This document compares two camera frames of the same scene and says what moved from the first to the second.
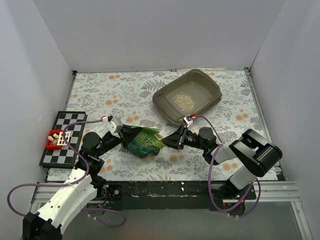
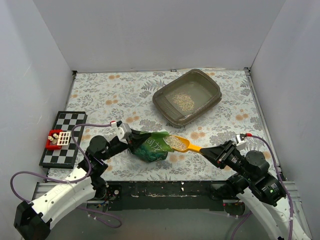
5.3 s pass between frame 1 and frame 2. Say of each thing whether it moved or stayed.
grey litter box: stayed
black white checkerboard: stayed
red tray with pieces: stayed
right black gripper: moved
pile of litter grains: stayed
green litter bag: moved
